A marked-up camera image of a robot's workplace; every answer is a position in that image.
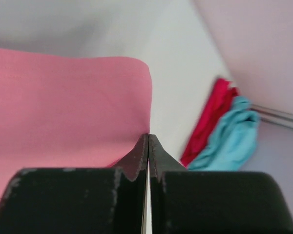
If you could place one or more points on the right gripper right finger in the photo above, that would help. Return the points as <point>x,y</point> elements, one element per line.
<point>187,202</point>

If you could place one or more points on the pink t shirt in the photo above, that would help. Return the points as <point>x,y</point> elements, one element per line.
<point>69,112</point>

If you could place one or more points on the right aluminium corner post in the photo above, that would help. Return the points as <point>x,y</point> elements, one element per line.
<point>274,117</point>

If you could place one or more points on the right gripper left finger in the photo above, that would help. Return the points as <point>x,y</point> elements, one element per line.
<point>79,200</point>

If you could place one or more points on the folded red t shirt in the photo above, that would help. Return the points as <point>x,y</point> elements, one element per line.
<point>218,104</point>

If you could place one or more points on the folded light blue t shirt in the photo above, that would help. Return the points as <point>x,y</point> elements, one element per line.
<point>233,140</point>

